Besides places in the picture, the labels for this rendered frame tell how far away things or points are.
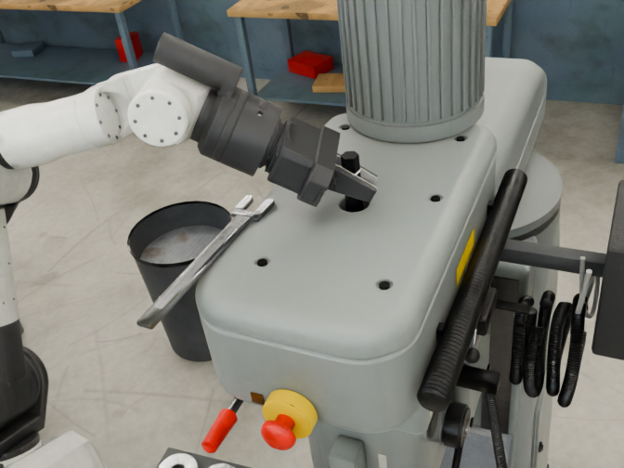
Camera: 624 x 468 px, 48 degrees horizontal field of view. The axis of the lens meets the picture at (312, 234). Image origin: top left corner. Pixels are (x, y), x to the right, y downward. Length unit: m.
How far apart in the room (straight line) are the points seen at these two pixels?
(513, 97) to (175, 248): 2.17
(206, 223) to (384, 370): 2.72
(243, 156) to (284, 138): 0.05
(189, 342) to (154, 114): 2.61
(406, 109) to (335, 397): 0.41
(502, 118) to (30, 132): 0.82
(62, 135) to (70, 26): 6.27
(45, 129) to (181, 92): 0.17
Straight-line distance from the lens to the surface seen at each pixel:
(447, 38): 0.94
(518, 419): 1.66
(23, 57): 7.12
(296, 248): 0.81
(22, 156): 0.89
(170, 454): 1.69
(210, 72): 0.80
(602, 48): 5.24
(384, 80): 0.96
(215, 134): 0.80
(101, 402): 3.43
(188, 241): 3.32
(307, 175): 0.80
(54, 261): 4.42
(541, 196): 1.48
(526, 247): 1.22
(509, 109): 1.38
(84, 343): 3.76
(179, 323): 3.27
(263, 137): 0.79
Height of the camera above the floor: 2.37
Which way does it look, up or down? 36 degrees down
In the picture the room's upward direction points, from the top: 8 degrees counter-clockwise
